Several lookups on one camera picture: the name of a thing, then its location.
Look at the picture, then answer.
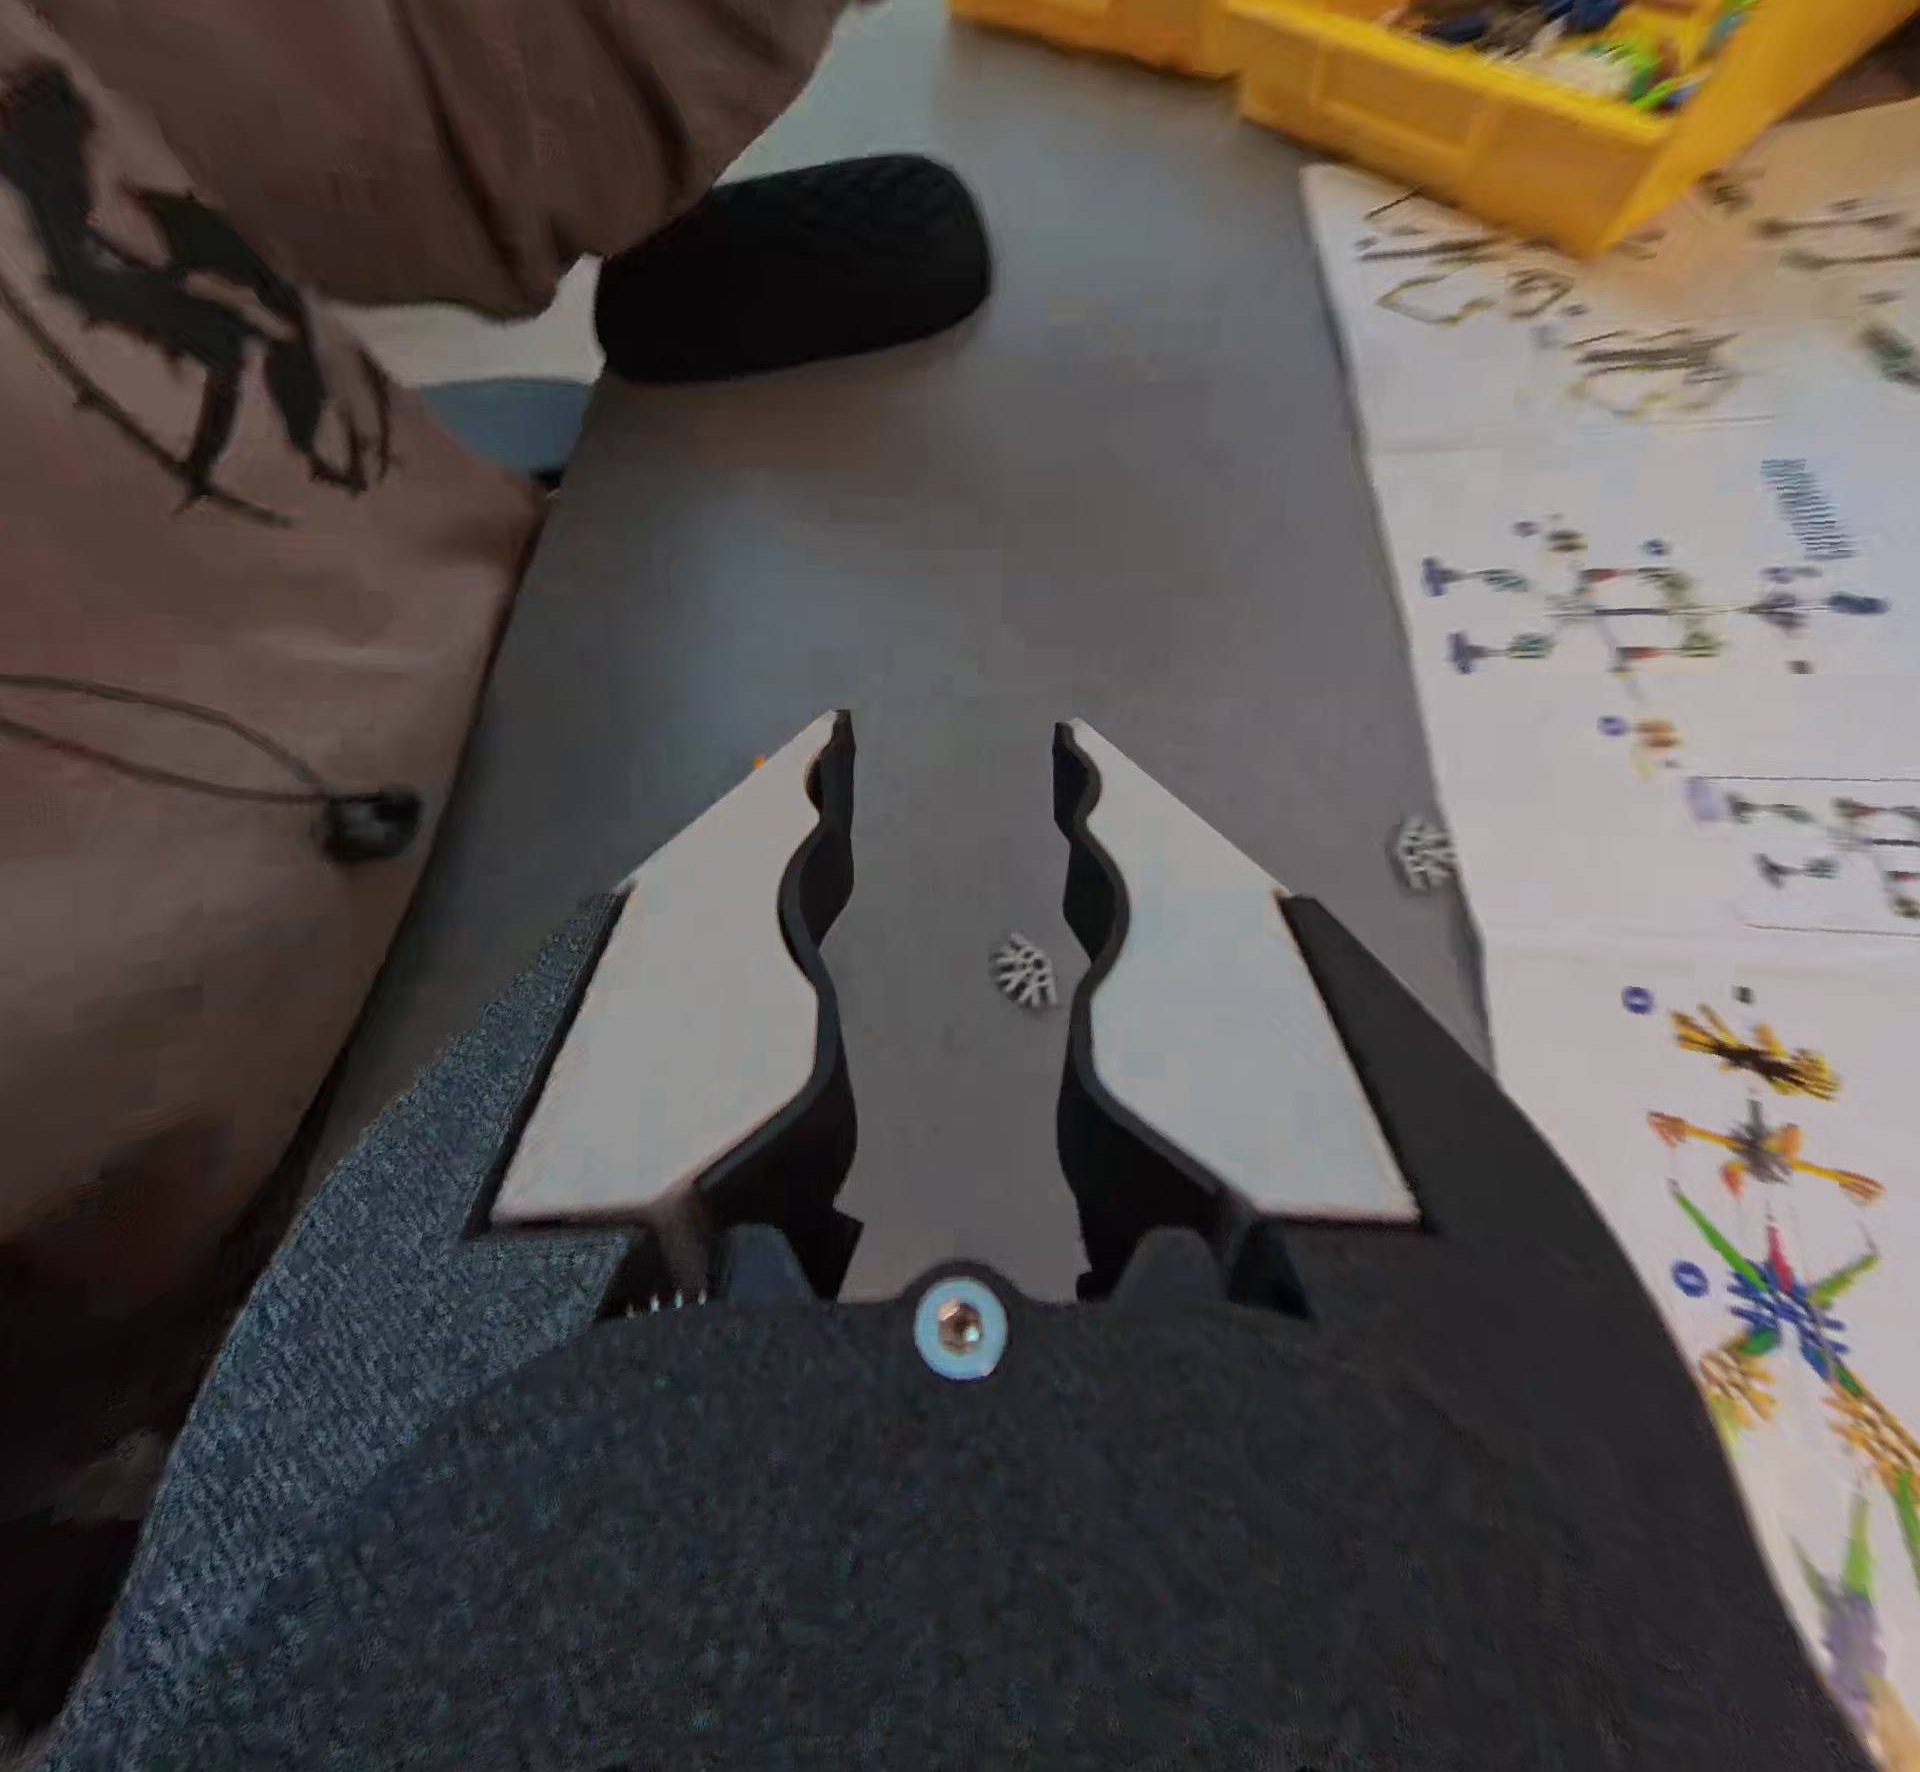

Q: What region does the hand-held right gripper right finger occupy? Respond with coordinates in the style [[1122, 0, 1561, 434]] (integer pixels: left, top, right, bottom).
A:
[[1051, 722, 1420, 1295]]

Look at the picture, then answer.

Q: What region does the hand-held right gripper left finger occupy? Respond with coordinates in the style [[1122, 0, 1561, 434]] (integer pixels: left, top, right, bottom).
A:
[[490, 714, 863, 1295]]

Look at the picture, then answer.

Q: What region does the person's left forearm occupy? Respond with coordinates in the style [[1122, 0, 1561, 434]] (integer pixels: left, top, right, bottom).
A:
[[271, 0, 986, 318]]

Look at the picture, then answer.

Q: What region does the grey desk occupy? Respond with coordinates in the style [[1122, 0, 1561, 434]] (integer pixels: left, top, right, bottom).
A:
[[285, 0, 1920, 1772]]

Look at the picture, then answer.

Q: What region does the printed instruction sheet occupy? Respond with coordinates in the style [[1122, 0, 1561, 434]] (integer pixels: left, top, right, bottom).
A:
[[1299, 94, 1920, 1772]]

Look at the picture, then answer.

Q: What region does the grey chair seat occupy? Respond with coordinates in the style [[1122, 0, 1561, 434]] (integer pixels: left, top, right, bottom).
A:
[[421, 378, 602, 483]]

